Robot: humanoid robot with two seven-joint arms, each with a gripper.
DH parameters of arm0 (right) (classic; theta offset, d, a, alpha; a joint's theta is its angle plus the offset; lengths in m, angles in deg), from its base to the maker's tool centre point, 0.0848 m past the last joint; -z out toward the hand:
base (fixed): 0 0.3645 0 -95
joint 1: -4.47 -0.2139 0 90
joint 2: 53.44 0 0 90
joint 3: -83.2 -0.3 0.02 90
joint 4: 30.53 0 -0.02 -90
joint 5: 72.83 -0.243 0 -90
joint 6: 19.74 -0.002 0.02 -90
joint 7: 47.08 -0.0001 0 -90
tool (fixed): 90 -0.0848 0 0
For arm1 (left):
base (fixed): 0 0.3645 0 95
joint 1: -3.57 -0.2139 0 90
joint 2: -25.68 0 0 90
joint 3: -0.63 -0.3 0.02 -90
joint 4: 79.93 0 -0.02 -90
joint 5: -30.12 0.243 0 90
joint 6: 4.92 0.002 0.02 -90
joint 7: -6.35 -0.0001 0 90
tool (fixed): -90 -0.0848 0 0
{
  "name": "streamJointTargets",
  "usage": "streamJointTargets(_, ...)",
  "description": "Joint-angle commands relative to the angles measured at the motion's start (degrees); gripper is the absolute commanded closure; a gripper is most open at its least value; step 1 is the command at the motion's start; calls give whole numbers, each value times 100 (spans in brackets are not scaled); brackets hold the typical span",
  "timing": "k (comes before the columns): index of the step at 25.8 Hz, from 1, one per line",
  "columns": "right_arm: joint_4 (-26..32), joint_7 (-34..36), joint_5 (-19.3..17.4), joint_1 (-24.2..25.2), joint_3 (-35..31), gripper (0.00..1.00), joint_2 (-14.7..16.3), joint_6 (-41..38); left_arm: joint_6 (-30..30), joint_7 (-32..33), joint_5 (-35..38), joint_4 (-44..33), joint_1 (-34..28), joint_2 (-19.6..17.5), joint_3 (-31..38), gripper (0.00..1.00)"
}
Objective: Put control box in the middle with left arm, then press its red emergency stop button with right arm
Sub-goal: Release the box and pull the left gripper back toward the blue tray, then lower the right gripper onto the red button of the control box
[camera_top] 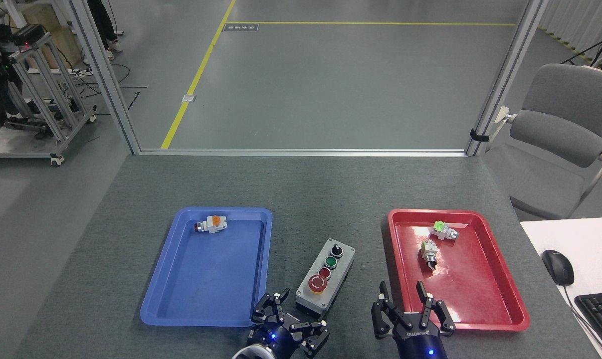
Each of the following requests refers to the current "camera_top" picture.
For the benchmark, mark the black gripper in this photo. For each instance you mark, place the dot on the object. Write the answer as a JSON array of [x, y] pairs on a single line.
[[418, 341], [276, 336]]

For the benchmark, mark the grey control box with buttons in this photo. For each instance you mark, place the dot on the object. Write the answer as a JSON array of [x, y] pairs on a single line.
[[343, 254]]

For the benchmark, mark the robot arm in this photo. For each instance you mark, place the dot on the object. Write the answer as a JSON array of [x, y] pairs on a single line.
[[251, 355]]

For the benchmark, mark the cardboard box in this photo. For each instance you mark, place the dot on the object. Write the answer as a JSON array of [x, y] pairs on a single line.
[[64, 42]]

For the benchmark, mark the red plastic tray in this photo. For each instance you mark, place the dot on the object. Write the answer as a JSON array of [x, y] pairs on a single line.
[[470, 279]]

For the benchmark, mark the blue plastic tray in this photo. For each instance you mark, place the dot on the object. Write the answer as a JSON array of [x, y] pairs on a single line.
[[206, 279]]

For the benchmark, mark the black computer mouse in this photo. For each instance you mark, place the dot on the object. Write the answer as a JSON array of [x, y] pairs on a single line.
[[557, 267]]

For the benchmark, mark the white desk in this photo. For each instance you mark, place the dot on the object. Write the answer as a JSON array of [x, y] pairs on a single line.
[[590, 239]]

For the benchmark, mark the grey office chair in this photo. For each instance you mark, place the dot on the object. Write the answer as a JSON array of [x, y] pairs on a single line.
[[555, 134]]

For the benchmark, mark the silver floor socket plate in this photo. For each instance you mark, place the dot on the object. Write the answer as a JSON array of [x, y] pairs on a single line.
[[189, 98]]

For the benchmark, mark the grey floor sign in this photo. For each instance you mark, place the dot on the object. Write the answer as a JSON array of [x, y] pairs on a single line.
[[241, 28]]

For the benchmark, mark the black tripod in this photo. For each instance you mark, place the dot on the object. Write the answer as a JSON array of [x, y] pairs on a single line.
[[597, 47]]

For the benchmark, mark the person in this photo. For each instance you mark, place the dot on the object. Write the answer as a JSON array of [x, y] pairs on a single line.
[[103, 25]]

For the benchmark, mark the black selector switch part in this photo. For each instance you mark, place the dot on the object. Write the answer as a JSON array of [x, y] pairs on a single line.
[[429, 253]]

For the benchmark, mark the green push button switch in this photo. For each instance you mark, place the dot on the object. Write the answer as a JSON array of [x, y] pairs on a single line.
[[443, 231]]

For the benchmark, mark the push button switch orange block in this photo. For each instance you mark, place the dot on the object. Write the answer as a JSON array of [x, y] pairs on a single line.
[[213, 224]]

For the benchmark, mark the silver aluminium rail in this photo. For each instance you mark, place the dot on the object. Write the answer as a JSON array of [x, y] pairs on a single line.
[[300, 152]]

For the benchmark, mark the silver aluminium post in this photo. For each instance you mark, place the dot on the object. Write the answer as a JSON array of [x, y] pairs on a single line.
[[106, 80], [505, 80]]

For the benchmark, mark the aluminium frame cart on wheels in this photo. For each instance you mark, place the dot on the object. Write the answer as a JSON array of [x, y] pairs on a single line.
[[51, 104]]

